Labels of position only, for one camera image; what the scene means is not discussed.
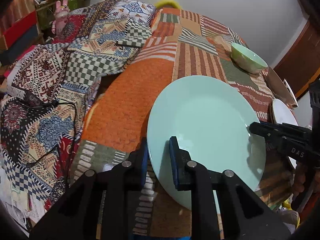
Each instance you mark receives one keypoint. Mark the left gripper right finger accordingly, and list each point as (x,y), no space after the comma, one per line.
(222,205)

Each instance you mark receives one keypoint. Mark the pink bunny toy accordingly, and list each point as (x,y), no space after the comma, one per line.
(61,17)

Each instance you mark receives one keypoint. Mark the wooden door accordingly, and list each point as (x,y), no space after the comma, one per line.
(300,65)

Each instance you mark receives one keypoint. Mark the striped orange curtain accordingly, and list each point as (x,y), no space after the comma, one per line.
(16,10)

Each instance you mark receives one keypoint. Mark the red and blue box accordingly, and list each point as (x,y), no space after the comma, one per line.
(18,38)

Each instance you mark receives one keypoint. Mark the yellow fuzzy hoop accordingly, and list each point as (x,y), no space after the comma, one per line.
(167,4)

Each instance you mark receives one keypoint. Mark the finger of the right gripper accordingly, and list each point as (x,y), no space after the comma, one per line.
(273,133)

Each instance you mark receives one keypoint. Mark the white bowl brown dots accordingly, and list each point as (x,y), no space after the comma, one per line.
(291,93)

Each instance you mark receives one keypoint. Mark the white plate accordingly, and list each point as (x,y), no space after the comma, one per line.
(280,113)

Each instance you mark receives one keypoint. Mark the mint green bowl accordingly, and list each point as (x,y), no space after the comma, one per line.
(247,59)

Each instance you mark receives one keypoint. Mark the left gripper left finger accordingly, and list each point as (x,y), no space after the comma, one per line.
(96,205)

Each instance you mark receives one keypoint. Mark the mint green plate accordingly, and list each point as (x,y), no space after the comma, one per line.
(210,120)

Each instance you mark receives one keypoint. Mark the person's right hand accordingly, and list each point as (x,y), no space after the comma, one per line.
(299,180)

